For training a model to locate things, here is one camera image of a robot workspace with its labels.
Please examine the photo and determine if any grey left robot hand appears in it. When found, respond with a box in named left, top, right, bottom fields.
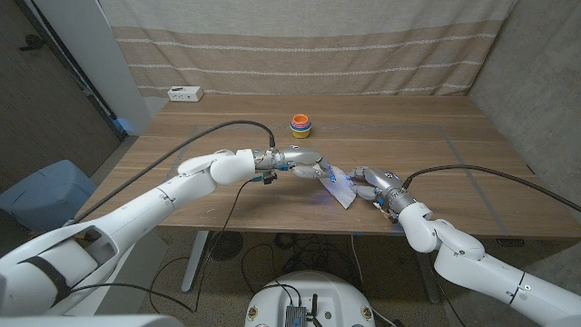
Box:
left=251, top=144, right=338, bottom=186

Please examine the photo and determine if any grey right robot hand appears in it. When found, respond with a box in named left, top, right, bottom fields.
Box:
left=347, top=165, right=419, bottom=223

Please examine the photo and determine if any white paper coffee filter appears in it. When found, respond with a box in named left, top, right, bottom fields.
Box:
left=317, top=166, right=359, bottom=210

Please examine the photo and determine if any stack of colourful cups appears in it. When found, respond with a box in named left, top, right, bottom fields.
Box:
left=290, top=113, right=313, bottom=140

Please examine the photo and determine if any beige striped curtain backdrop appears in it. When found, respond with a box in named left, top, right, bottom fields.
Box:
left=98, top=0, right=518, bottom=97

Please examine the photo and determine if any grey table leg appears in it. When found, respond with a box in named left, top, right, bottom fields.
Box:
left=410, top=235, right=442, bottom=304

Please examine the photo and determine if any black round floor fan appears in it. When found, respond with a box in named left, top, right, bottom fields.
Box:
left=208, top=230, right=244, bottom=262

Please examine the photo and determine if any white robot torso base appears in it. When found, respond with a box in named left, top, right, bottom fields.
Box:
left=243, top=270, right=377, bottom=327

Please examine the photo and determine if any white power strip box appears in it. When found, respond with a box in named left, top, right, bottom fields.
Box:
left=167, top=85, right=204, bottom=103

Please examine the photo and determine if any black torso antenna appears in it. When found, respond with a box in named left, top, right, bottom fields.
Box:
left=310, top=293, right=323, bottom=327

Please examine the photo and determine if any white table leg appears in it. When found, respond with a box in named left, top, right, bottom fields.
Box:
left=181, top=230, right=211, bottom=293

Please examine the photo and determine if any grey torso electronics module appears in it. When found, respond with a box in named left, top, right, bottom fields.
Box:
left=284, top=304, right=308, bottom=327

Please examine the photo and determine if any white upright panel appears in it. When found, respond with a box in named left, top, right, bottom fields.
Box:
left=34, top=0, right=153, bottom=136

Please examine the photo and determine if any blue plastic bin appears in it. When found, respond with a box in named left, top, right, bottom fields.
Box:
left=0, top=158, right=99, bottom=233

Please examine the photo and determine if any dark brown door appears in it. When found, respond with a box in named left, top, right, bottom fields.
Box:
left=0, top=0, right=128, bottom=194

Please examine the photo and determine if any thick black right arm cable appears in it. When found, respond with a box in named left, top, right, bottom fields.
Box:
left=401, top=163, right=581, bottom=214

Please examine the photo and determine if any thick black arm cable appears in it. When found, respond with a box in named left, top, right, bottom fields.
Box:
left=401, top=163, right=581, bottom=214
left=67, top=119, right=277, bottom=226

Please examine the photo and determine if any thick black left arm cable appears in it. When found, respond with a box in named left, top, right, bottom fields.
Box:
left=67, top=119, right=277, bottom=226

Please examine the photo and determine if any white floor cable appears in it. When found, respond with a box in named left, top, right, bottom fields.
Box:
left=350, top=233, right=399, bottom=327

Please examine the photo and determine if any thin black left hand cable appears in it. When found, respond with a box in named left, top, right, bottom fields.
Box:
left=67, top=179, right=267, bottom=314

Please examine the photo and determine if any black floor cable bundle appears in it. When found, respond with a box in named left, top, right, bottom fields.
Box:
left=240, top=232, right=364, bottom=292

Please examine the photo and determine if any black door handle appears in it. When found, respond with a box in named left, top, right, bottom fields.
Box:
left=18, top=34, right=46, bottom=51

